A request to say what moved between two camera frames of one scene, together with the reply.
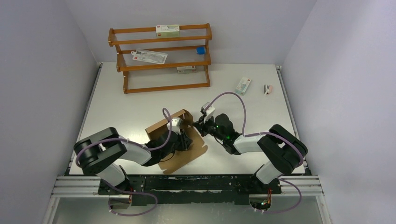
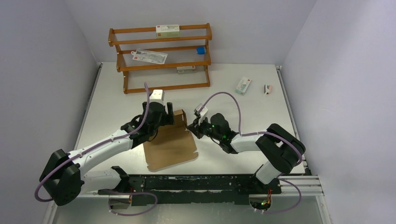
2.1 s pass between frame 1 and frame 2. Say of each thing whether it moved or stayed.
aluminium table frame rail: stayed
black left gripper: moved
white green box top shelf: stayed
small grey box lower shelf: stayed
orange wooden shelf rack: stayed
